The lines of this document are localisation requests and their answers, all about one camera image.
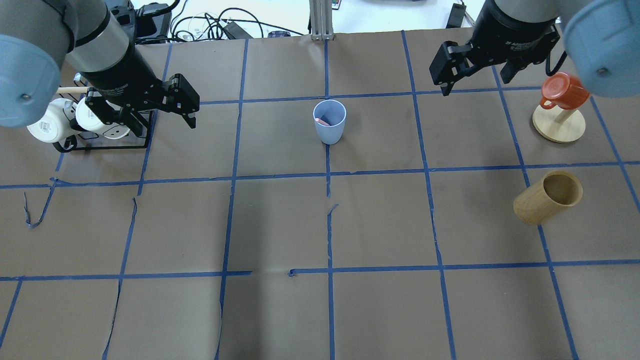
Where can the black wire mug rack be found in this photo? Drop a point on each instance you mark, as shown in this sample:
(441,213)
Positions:
(87,140)

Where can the orange red mug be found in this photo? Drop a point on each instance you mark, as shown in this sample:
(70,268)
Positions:
(563,90)

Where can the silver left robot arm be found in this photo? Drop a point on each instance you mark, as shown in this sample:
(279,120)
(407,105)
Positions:
(38,36)

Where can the white ceramic mug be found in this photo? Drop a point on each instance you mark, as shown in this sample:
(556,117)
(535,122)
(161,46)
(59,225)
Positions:
(90,122)
(56,124)

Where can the wooden mug tree stand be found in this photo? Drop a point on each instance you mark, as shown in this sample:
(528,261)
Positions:
(559,125)

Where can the wooden rack handle rod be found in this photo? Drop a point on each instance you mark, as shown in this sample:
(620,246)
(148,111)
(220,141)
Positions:
(72,90)

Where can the black power adapter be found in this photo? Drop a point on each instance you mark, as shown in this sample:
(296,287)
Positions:
(152,23)

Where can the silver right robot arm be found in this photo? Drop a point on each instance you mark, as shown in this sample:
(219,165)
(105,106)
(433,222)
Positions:
(601,37)

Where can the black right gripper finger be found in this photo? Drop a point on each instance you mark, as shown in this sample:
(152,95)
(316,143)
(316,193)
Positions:
(446,87)

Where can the bamboo chopstick holder cup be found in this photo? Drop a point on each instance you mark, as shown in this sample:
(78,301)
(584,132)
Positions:
(554,193)

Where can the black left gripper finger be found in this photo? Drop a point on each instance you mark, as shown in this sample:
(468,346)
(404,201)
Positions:
(134,121)
(190,120)

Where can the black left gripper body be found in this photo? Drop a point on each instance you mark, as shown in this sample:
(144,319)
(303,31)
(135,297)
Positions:
(118,70)

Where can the light blue plastic cup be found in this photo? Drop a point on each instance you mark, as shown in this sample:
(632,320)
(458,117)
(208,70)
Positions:
(334,112)

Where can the pink chopstick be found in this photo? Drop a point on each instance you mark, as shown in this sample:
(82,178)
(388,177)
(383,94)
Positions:
(322,122)

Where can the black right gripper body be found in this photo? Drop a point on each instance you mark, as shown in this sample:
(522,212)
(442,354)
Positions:
(515,29)

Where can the aluminium frame post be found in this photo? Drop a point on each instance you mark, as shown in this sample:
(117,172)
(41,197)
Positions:
(321,20)

